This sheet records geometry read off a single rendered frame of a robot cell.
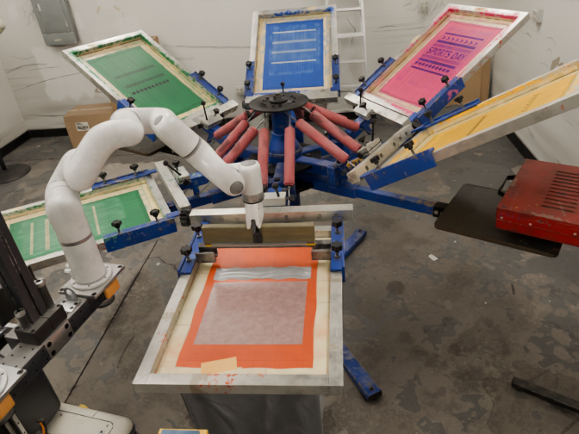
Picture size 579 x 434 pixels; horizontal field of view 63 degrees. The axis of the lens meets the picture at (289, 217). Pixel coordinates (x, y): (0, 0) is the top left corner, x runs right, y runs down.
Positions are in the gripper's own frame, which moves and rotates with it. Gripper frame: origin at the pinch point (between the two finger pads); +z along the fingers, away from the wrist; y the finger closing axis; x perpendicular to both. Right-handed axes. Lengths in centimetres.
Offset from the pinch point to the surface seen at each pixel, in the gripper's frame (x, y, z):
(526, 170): 105, -41, -2
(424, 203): 67, -47, 16
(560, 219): 104, -3, -2
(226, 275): -12.8, 5.9, 13.6
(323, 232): 22.7, -17.7, 10.7
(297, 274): 13.9, 6.4, 13.1
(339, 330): 28.7, 37.1, 10.4
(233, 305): -7.2, 21.7, 14.1
